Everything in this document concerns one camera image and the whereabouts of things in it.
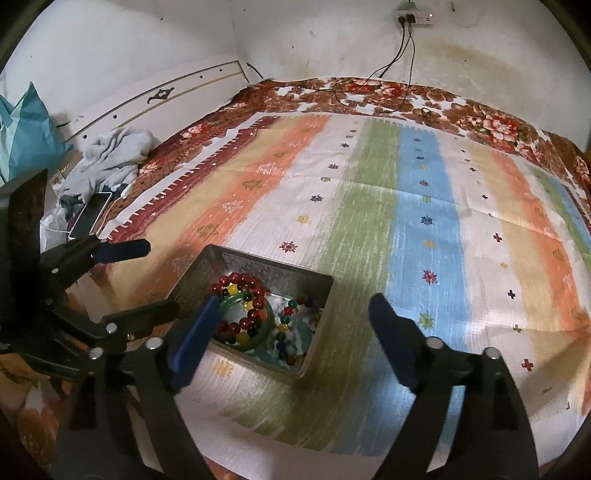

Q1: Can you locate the smartphone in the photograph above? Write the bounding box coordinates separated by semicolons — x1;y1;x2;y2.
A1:
68;192;112;240

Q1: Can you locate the red bead bracelet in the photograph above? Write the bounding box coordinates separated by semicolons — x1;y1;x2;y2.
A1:
209;271;270;340

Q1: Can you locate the white wall socket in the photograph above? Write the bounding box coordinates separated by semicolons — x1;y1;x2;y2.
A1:
394;10;437;27

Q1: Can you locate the teal pillow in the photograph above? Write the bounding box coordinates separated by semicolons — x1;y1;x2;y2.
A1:
1;82;73;185

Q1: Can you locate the floral red bedsheet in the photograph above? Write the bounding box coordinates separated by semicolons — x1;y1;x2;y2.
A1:
0;75;591;480

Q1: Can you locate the multicolour bead bracelet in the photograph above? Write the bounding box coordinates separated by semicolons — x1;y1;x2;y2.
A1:
271;294;320;368

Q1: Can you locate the striped colourful cloth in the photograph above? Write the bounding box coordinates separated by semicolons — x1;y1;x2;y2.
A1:
98;110;591;480

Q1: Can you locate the black cable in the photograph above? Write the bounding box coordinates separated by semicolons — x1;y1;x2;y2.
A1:
368;18;445;121
294;18;410;107

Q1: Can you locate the grey metal jewelry box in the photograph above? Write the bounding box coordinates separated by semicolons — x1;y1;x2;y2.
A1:
169;245;335;383

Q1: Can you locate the white headboard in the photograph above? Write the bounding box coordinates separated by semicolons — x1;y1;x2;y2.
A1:
59;56;250;151

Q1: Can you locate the grey crumpled cloth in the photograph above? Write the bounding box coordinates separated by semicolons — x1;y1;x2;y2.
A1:
59;127;155;204

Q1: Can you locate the green jade bangle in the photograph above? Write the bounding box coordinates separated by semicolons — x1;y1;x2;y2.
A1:
213;292;276;352

